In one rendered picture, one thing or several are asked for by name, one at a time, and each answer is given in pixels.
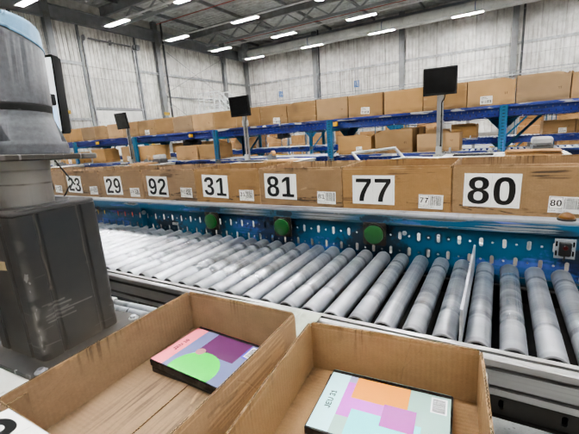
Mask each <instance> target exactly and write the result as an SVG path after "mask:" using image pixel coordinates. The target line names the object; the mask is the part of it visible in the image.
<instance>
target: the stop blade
mask: <svg viewBox="0 0 579 434"><path fill-rule="evenodd" d="M475 257H476V245H474V246H473V250H472V254H471V259H470V266H469V270H468V275H467V278H466V283H465V287H464V294H463V299H462V303H461V307H460V317H459V337H458V342H463V337H464V328H465V323H466V318H467V312H468V307H469V302H470V292H471V287H472V283H473V277H474V272H475Z"/></svg>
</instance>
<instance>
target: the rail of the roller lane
mask: <svg viewBox="0 0 579 434"><path fill-rule="evenodd" d="M107 271H108V275H109V283H110V288H111V294H112V295H116V296H120V297H123V298H127V299H129V300H133V301H139V302H143V303H146V304H149V305H153V306H156V307H161V306H163V305H164V304H165V303H167V302H169V301H171V300H173V299H175V298H177V297H178V296H180V295H182V294H184V293H186V292H187V293H189V292H190V291H191V292H197V293H201V294H206V295H214V296H219V297H226V298H231V299H236V300H242V301H251V302H257V303H262V304H266V305H272V306H277V307H287V308H292V309H297V310H303V311H308V312H312V313H317V312H313V311H309V310H305V309H301V308H296V307H288V306H284V305H279V304H276V303H271V302H267V301H259V300H254V299H251V298H246V297H242V296H238V295H233V294H226V293H222V292H217V291H213V290H208V289H204V288H197V287H192V286H188V285H183V284H179V283H175V282H168V281H163V280H159V279H154V278H151V277H146V276H138V275H134V274H129V273H126V272H121V271H117V270H109V269H107ZM321 314H322V315H321V317H320V318H319V320H318V321H317V322H320V323H325V324H331V325H337V326H347V327H352V328H358V329H364V330H369V331H375V332H385V333H390V334H395V335H401V336H406V337H411V338H421V339H426V340H431V341H436V342H441V343H447V344H455V345H461V346H466V347H470V348H476V349H478V350H479V351H480V352H482V353H483V358H484V364H485V369H486V373H488V376H489V393H490V394H493V395H497V396H501V397H504V398H507V399H510V400H517V401H520V402H523V403H527V404H530V405H534V406H539V407H543V408H546V409H550V410H553V411H557V412H562V413H566V414H569V415H573V416H576V417H579V366H576V365H571V364H567V363H560V362H555V361H551V360H546V359H542V358H537V357H534V356H526V355H521V354H517V353H513V352H509V351H504V350H497V349H492V348H488V347H484V346H480V345H475V344H467V343H463V342H458V341H455V340H450V339H446V338H438V337H434V336H430V335H426V334H421V333H417V332H409V331H405V330H401V329H396V328H392V327H387V326H383V325H376V324H371V323H367V322H363V321H358V320H355V319H347V318H342V317H338V316H333V315H330V314H325V313H321Z"/></svg>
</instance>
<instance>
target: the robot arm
mask: <svg viewBox="0 0 579 434"><path fill-rule="evenodd" d="M48 153H70V148H69V145H68V143H67V141H66V139H65V137H64V135H63V134H62V132H61V130H60V129H59V126H58V124H57V123H56V121H55V119H54V115H53V105H52V99H51V93H50V88H49V82H48V76H47V66H46V60H45V51H44V49H43V46H42V43H41V39H40V34H39V32H38V30H37V28H36V27H35V26H34V25H33V24H32V23H31V22H29V21H27V20H26V19H24V18H22V17H20V16H18V15H16V14H13V13H11V12H8V11H6V10H3V9H0V155H5V154H48Z"/></svg>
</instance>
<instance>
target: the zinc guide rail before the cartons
mask: <svg viewBox="0 0 579 434"><path fill-rule="evenodd" d="M82 197H92V198H93V201H110V202H142V203H158V204H175V205H191V206H208V207H224V208H256V209H272V210H289V211H305V212H322V213H338V214H370V215H387V216H403V217H420V218H436V219H453V220H484V221H500V222H517V223H533V224H550V225H566V226H579V219H576V221H573V222H567V221H560V220H557V218H555V217H536V216H516V215H497V214H459V213H440V212H421V211H401V210H382V209H362V208H324V207H305V206H285V205H266V204H247V203H227V202H208V201H170V200H151V199H132V198H112V197H93V196H82Z"/></svg>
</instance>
